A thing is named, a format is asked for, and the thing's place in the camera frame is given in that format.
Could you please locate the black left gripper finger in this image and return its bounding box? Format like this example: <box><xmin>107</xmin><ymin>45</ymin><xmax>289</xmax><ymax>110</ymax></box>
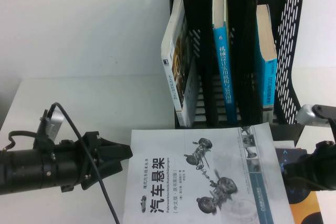
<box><xmin>100</xmin><ymin>138</ymin><xmax>133</xmax><ymax>161</ymax></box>
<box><xmin>94</xmin><ymin>159</ymin><xmax>123</xmax><ymax>180</ymax></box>

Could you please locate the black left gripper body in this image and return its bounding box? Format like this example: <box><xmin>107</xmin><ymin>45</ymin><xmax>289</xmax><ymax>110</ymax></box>
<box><xmin>56</xmin><ymin>131</ymin><xmax>106</xmax><ymax>192</ymax></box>

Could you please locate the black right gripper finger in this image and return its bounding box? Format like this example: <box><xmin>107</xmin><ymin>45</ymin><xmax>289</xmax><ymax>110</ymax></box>
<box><xmin>282</xmin><ymin>156</ymin><xmax>316</xmax><ymax>183</ymax></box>

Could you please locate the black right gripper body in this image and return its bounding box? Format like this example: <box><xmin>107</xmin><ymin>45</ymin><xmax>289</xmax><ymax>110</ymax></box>
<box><xmin>312</xmin><ymin>141</ymin><xmax>336</xmax><ymax>191</ymax></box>

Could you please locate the dark mobile robot ROS book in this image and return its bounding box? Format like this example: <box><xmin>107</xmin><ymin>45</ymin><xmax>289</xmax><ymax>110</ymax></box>
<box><xmin>272</xmin><ymin>147</ymin><xmax>325</xmax><ymax>224</ymax></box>

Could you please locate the white car suspension book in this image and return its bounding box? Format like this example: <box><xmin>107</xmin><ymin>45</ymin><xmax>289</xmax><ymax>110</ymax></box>
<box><xmin>122</xmin><ymin>122</ymin><xmax>296</xmax><ymax>224</ymax></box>

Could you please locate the thick blue-spined paperback book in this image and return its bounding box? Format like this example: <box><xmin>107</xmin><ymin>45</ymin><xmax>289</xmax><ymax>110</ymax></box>
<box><xmin>256</xmin><ymin>4</ymin><xmax>278</xmax><ymax>125</ymax></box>

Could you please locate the white-spined book with brown cover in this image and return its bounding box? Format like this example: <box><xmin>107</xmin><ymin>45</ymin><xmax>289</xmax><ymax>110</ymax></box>
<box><xmin>161</xmin><ymin>0</ymin><xmax>198</xmax><ymax>127</ymax></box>

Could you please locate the black perforated book stand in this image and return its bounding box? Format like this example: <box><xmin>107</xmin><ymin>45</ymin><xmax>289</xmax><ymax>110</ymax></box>
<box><xmin>169</xmin><ymin>0</ymin><xmax>307</xmax><ymax>148</ymax></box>

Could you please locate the tall blue-spined hardcover book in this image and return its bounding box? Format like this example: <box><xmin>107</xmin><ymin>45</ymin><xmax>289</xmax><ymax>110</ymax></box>
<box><xmin>212</xmin><ymin>0</ymin><xmax>238</xmax><ymax>124</ymax></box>

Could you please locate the black camera cable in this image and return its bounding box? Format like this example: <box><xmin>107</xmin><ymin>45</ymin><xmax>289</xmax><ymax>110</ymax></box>
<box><xmin>49</xmin><ymin>102</ymin><xmax>120</xmax><ymax>224</ymax></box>

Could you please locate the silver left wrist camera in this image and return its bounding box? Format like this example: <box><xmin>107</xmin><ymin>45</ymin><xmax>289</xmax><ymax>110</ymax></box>
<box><xmin>36</xmin><ymin>110</ymin><xmax>65</xmax><ymax>145</ymax></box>

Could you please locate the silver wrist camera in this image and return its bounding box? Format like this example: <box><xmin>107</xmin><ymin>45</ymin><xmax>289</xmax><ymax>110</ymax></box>
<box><xmin>36</xmin><ymin>110</ymin><xmax>65</xmax><ymax>145</ymax></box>
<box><xmin>296</xmin><ymin>104</ymin><xmax>336</xmax><ymax>128</ymax></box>

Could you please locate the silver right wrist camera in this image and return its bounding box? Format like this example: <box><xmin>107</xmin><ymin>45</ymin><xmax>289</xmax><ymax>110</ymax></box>
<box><xmin>296</xmin><ymin>104</ymin><xmax>336</xmax><ymax>128</ymax></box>

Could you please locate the black wrist wire loop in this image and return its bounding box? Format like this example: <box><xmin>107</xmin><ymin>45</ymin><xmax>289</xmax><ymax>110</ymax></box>
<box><xmin>7</xmin><ymin>130</ymin><xmax>40</xmax><ymax>152</ymax></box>

